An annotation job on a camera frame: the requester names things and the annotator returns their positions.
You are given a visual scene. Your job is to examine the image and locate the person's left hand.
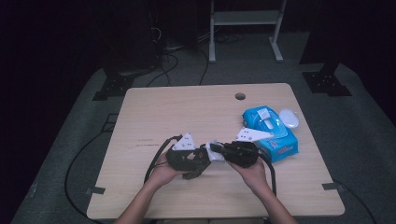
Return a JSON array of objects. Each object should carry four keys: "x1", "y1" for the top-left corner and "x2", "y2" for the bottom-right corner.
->
[{"x1": 148, "y1": 153, "x2": 185, "y2": 189}]

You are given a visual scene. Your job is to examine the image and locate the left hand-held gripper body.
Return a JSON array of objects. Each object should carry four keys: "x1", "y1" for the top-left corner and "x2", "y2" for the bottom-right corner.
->
[{"x1": 163, "y1": 133, "x2": 208, "y2": 173}]

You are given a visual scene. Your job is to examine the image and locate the grey tape strip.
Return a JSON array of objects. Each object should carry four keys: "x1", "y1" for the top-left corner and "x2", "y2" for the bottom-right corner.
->
[
  {"x1": 85, "y1": 186, "x2": 106, "y2": 196},
  {"x1": 321, "y1": 182, "x2": 347, "y2": 192}
]

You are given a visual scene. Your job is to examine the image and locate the person's right hand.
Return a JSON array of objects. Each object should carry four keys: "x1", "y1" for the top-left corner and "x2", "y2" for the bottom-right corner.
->
[{"x1": 226, "y1": 156, "x2": 270, "y2": 192}]

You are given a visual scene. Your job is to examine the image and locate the white oval lid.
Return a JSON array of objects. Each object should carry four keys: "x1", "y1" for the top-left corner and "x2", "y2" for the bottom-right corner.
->
[{"x1": 278, "y1": 107, "x2": 301, "y2": 130}]

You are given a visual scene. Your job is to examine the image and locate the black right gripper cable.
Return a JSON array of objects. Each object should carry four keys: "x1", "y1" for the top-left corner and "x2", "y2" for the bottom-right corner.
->
[{"x1": 257, "y1": 150, "x2": 278, "y2": 198}]

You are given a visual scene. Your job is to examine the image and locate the white wet wipe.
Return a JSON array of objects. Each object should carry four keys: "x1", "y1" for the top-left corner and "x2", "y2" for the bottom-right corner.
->
[{"x1": 205, "y1": 139, "x2": 226, "y2": 163}]

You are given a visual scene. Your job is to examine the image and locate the long black floor cable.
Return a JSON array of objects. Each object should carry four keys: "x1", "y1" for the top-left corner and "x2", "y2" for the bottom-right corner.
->
[{"x1": 64, "y1": 113, "x2": 120, "y2": 224}]

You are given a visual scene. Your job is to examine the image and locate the blue wet wipes pack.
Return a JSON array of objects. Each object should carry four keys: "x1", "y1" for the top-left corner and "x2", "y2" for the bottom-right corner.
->
[{"x1": 242, "y1": 105, "x2": 300, "y2": 163}]

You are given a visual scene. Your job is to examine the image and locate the black stand base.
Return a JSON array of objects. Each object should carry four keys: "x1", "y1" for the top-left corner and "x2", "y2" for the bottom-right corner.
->
[
  {"x1": 92, "y1": 66, "x2": 135, "y2": 102},
  {"x1": 301, "y1": 62, "x2": 353, "y2": 98}
]

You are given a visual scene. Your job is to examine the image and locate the white metal stand frame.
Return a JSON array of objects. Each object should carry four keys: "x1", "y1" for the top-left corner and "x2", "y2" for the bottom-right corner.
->
[{"x1": 208, "y1": 0, "x2": 288, "y2": 64}]

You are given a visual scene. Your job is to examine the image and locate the bundle of black cables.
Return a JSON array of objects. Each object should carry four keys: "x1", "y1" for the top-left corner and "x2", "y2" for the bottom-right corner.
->
[{"x1": 214, "y1": 32, "x2": 246, "y2": 45}]

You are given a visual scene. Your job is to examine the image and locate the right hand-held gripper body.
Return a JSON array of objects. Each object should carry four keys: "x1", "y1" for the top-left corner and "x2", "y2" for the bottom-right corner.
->
[{"x1": 222, "y1": 126, "x2": 276, "y2": 170}]

